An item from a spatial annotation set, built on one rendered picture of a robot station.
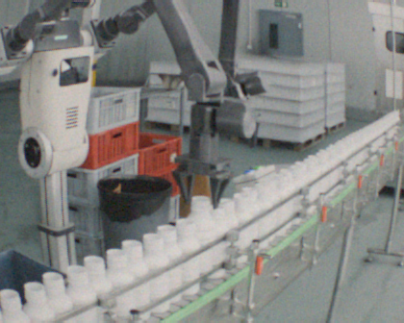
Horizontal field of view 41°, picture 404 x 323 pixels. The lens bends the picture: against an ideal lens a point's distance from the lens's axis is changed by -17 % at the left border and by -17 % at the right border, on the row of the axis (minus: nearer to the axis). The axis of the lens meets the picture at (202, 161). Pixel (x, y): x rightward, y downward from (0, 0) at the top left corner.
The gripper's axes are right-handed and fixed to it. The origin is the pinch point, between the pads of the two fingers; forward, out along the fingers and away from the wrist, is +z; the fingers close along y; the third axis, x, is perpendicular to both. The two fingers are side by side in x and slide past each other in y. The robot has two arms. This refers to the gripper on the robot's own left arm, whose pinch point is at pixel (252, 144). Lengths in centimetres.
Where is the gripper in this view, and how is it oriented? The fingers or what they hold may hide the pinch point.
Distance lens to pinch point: 194.8
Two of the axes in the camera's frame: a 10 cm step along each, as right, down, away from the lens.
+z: 2.7, 9.6, 0.4
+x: -8.3, 2.1, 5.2
